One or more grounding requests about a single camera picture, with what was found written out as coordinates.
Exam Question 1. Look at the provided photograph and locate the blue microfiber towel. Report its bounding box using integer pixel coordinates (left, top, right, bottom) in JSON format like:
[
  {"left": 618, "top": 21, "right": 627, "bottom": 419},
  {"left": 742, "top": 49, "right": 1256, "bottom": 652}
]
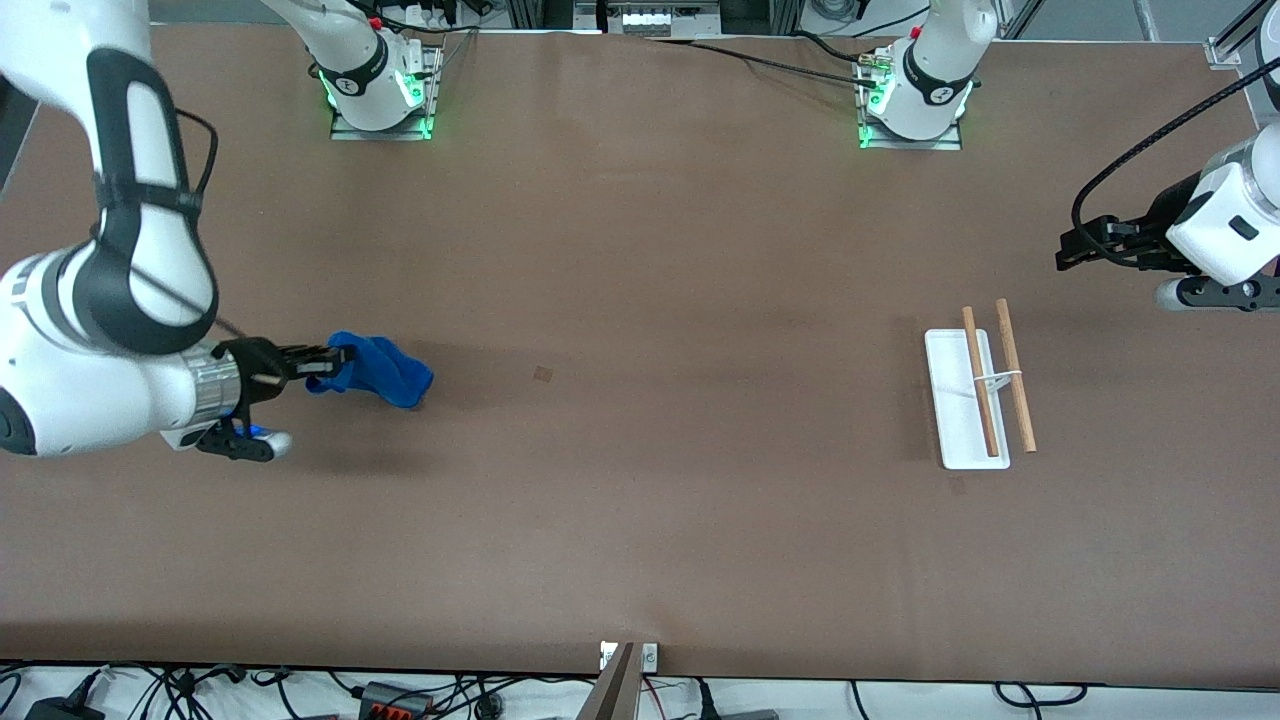
[{"left": 305, "top": 332, "right": 435, "bottom": 410}]

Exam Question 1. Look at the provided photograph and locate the white rack with wooden rods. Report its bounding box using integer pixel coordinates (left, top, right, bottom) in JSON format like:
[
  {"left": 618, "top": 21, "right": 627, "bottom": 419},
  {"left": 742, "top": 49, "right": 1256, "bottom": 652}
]
[{"left": 924, "top": 298, "right": 1038, "bottom": 471}]

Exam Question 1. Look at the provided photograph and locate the black box with red connectors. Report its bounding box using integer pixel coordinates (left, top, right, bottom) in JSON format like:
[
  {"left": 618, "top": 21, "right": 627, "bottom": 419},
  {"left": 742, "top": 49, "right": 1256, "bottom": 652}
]
[{"left": 357, "top": 681, "right": 438, "bottom": 720}]

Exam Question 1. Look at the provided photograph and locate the white power strip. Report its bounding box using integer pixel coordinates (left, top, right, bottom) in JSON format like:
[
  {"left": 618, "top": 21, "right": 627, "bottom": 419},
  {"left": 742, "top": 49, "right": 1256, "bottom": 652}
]
[{"left": 400, "top": 0, "right": 471, "bottom": 31}]

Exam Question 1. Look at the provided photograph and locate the black power adapter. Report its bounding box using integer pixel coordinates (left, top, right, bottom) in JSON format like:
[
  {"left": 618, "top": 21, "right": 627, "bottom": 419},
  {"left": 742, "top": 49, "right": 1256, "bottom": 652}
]
[{"left": 22, "top": 697, "right": 108, "bottom": 720}]

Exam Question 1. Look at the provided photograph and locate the grey power strip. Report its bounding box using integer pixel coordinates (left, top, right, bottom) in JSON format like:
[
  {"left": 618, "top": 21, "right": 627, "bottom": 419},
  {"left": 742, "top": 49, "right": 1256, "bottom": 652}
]
[{"left": 598, "top": 0, "right": 723, "bottom": 37}]

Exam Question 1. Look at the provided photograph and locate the black plug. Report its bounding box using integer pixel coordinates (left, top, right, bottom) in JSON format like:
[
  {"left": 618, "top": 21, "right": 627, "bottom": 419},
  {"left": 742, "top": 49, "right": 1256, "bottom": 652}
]
[{"left": 693, "top": 678, "right": 781, "bottom": 720}]

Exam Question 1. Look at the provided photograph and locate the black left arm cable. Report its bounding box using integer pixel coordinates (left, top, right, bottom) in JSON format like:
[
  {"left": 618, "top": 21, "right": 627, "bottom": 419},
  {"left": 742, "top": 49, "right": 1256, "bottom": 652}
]
[{"left": 1070, "top": 55, "right": 1280, "bottom": 269}]

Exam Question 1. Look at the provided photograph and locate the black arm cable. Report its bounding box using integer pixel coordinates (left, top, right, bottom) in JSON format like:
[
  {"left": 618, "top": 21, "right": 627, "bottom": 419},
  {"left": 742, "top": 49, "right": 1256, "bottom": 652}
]
[
  {"left": 1070, "top": 55, "right": 1280, "bottom": 269},
  {"left": 95, "top": 105, "right": 251, "bottom": 341}
]

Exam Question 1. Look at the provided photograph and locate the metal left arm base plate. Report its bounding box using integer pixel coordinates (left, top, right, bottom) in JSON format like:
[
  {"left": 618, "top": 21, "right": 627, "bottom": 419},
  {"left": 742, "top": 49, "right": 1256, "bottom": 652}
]
[{"left": 857, "top": 45, "right": 964, "bottom": 152}]

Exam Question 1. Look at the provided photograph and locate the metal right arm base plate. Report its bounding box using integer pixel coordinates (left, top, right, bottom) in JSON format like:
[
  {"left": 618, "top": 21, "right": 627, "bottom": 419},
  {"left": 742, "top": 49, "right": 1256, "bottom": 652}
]
[{"left": 330, "top": 42, "right": 441, "bottom": 142}]

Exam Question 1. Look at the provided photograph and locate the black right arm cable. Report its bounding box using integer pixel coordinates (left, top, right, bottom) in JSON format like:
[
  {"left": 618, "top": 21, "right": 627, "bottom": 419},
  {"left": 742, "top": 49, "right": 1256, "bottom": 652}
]
[{"left": 95, "top": 105, "right": 251, "bottom": 341}]

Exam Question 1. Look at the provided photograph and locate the black cable tangle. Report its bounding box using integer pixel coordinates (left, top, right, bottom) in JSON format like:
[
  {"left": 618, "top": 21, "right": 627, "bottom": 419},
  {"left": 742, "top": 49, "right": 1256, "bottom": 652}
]
[{"left": 0, "top": 660, "right": 351, "bottom": 720}]

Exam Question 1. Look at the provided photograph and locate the black cable across table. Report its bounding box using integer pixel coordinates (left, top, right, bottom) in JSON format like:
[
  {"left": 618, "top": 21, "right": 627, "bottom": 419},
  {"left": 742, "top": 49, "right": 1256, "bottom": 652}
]
[{"left": 645, "top": 36, "right": 886, "bottom": 89}]

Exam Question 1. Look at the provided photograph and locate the grey camera post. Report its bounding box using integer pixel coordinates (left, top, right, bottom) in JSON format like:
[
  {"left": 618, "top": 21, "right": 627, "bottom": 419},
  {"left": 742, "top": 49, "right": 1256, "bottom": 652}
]
[{"left": 575, "top": 642, "right": 641, "bottom": 720}]

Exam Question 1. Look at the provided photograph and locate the small metal edge bracket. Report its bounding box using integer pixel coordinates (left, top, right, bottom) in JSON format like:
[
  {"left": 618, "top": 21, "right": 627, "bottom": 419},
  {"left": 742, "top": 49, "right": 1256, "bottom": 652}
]
[{"left": 598, "top": 642, "right": 660, "bottom": 673}]

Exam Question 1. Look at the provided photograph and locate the black looped cable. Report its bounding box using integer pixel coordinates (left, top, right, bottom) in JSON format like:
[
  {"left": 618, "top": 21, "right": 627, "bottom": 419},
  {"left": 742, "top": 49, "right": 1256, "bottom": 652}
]
[{"left": 993, "top": 681, "right": 1091, "bottom": 707}]

